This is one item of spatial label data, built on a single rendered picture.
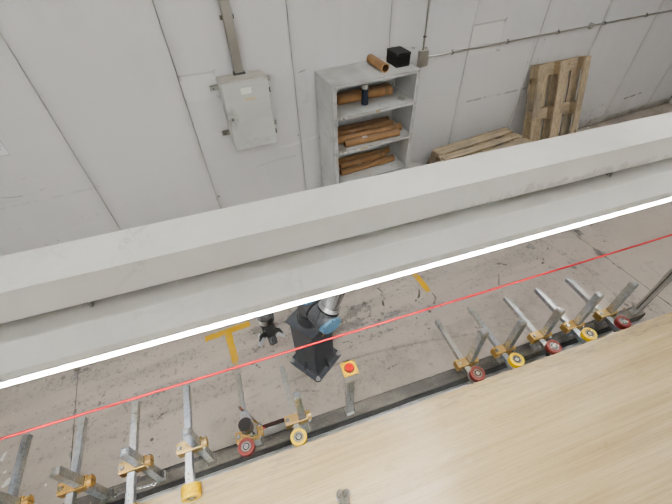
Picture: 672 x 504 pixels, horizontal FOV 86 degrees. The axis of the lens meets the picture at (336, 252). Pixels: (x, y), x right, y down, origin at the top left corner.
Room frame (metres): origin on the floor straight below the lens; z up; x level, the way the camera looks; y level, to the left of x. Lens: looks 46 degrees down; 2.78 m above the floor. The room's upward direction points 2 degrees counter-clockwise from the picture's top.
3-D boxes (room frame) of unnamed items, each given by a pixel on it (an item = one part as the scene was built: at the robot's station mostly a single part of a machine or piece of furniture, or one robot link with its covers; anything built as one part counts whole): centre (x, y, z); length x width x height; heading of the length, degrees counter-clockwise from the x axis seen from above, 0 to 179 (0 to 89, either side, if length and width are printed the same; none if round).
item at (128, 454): (0.49, 0.93, 0.89); 0.03 x 0.03 x 0.48; 17
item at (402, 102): (3.57, -0.36, 0.78); 0.90 x 0.45 x 1.55; 112
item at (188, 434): (0.56, 0.69, 0.89); 0.03 x 0.03 x 0.48; 17
